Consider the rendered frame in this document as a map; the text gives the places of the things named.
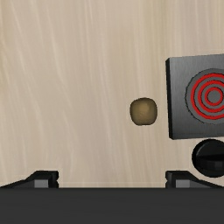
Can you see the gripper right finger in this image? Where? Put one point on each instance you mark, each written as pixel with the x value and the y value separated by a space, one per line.
pixel 180 179

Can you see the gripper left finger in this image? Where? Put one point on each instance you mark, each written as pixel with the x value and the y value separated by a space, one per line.
pixel 43 179

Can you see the stove plate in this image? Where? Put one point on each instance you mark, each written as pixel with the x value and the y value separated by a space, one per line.
pixel 186 96

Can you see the brown kiwi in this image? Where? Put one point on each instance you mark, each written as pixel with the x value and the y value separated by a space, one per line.
pixel 143 111

